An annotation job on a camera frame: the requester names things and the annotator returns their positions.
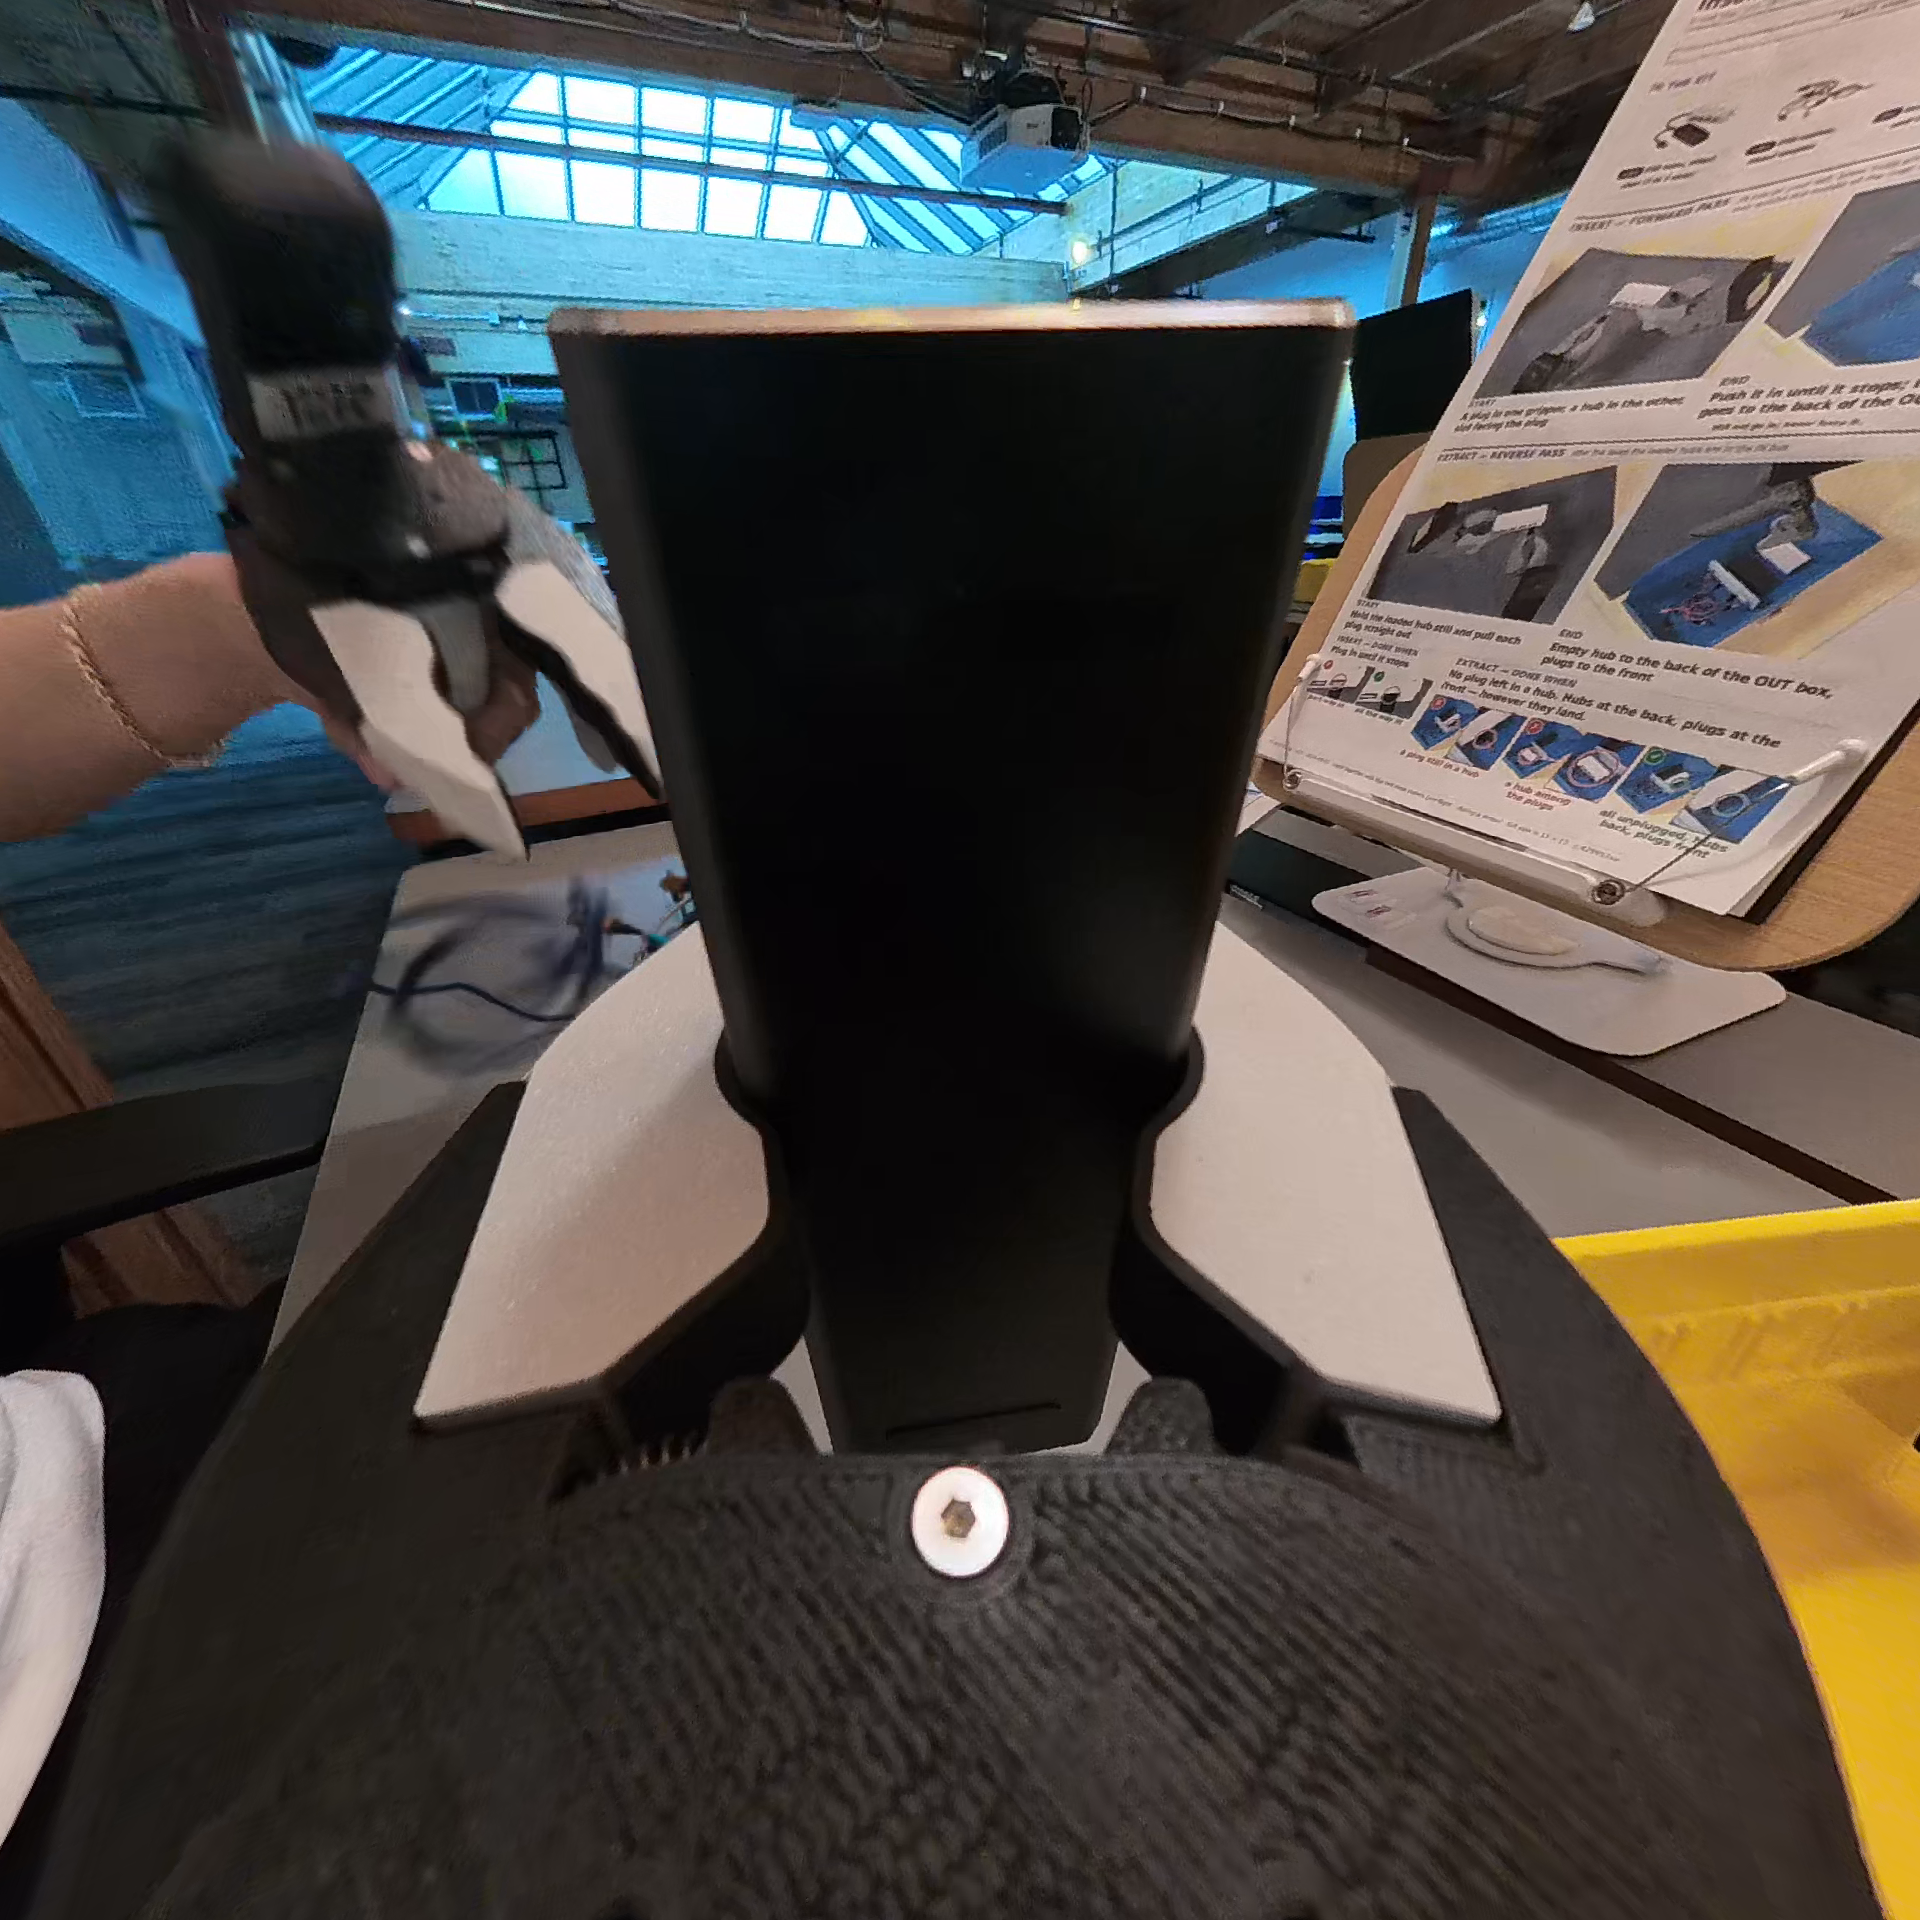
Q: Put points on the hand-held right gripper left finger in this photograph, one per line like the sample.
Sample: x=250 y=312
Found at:
x=599 y=1243

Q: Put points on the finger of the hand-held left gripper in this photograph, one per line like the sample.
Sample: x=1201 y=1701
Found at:
x=405 y=720
x=578 y=661

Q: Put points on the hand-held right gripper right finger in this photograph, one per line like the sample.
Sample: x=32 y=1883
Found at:
x=1319 y=1229

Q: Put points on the black multi-port usb hub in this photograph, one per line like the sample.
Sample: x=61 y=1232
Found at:
x=960 y=751

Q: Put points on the yellow plastic bin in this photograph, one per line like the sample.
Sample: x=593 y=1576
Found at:
x=1770 y=1424

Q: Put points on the person's left hand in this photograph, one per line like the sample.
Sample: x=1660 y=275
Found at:
x=263 y=661

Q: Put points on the black office chair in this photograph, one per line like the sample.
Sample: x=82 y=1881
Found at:
x=148 y=1154

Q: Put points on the white ceiling projector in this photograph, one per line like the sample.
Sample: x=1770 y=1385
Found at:
x=1020 y=143

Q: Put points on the printed instruction sheet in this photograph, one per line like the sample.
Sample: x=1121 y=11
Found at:
x=1651 y=451

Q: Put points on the black monitor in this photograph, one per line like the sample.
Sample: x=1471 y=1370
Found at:
x=1411 y=369

